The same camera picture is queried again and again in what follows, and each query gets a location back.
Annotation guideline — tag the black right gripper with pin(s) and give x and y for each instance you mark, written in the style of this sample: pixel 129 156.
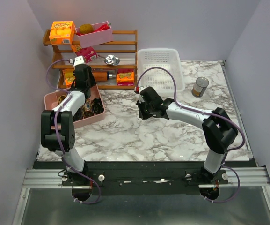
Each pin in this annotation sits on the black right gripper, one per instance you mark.
pixel 142 116

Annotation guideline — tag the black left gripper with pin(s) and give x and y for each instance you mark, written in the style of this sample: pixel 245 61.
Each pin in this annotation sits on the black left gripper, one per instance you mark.
pixel 91 79

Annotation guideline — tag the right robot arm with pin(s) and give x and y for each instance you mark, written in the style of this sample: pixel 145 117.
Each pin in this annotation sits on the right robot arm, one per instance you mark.
pixel 218 129

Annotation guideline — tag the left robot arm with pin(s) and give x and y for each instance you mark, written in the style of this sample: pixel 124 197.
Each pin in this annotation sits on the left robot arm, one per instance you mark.
pixel 57 128

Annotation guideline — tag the orange cylindrical bottle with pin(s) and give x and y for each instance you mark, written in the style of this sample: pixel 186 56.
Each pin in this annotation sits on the orange cylindrical bottle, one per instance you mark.
pixel 103 76

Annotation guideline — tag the orange Scrub Daddy box bottom left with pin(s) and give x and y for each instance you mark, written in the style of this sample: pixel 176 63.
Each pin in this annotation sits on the orange Scrub Daddy box bottom left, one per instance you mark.
pixel 68 77

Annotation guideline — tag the orange scrub daddy box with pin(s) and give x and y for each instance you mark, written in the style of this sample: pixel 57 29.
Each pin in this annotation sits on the orange scrub daddy box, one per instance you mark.
pixel 62 32
pixel 68 77

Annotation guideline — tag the pink sponge box middle shelf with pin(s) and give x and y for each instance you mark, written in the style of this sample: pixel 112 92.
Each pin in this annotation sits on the pink sponge box middle shelf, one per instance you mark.
pixel 88 53

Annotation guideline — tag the rolled yellow tie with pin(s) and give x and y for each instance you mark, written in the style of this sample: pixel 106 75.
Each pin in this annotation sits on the rolled yellow tie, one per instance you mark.
pixel 61 99

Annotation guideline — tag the rolled dark gold-print tie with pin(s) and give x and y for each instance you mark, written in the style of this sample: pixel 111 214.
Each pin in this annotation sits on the rolled dark gold-print tie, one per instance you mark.
pixel 97 106

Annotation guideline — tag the rolled colourful pop-art tie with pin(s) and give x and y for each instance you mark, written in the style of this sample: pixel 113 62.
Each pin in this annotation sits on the rolled colourful pop-art tie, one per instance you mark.
pixel 87 110

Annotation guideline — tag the wooden shelf rack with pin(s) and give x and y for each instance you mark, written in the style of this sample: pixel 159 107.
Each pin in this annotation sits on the wooden shelf rack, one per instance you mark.
pixel 124 46

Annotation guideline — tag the silver metal scoop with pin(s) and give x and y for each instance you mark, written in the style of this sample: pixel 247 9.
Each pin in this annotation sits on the silver metal scoop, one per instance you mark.
pixel 110 60

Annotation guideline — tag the rolled black patterned tie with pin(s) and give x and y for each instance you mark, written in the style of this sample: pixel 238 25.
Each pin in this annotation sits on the rolled black patterned tie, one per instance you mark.
pixel 78 116

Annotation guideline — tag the pink divided organizer box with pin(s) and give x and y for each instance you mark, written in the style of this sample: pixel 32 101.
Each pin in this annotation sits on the pink divided organizer box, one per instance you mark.
pixel 51 101

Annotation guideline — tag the orange Scrub Mommy box bottom right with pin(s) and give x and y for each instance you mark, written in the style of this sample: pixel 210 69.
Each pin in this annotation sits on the orange Scrub Mommy box bottom right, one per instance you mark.
pixel 125 77

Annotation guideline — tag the pink rectangular tray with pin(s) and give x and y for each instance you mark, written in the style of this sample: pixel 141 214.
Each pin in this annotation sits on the pink rectangular tray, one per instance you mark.
pixel 98 37

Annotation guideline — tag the brown round sponge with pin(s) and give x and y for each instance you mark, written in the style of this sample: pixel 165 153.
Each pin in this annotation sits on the brown round sponge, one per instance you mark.
pixel 86 29

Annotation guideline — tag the orange Scrub Daddy box top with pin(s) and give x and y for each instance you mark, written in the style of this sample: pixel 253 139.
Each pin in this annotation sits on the orange Scrub Daddy box top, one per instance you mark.
pixel 62 32

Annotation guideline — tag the metal tin can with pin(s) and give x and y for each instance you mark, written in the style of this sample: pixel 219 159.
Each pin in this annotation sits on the metal tin can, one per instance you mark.
pixel 200 86

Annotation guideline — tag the red chili pepper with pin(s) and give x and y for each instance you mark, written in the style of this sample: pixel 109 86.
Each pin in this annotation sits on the red chili pepper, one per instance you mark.
pixel 102 28

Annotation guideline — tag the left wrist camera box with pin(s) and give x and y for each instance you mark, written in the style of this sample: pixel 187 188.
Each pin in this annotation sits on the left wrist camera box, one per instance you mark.
pixel 79 61

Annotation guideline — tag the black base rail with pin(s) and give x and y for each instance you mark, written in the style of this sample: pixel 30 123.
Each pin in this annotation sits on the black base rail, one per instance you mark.
pixel 146 178

